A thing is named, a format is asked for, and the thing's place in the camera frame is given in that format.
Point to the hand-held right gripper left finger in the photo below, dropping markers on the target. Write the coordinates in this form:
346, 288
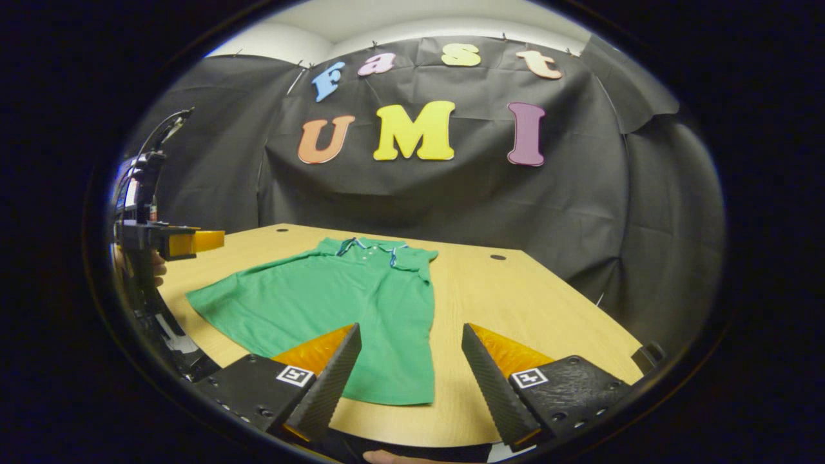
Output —
335, 377

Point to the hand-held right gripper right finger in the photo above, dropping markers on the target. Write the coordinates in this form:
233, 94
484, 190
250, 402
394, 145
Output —
493, 386

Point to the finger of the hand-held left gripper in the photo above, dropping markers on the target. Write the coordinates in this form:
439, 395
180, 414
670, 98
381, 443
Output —
180, 243

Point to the green T-shirt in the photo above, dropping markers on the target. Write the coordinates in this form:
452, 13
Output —
335, 303

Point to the small black object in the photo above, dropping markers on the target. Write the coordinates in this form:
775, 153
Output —
648, 356

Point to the black backdrop cloth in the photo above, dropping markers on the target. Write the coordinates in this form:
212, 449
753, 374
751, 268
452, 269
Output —
451, 193

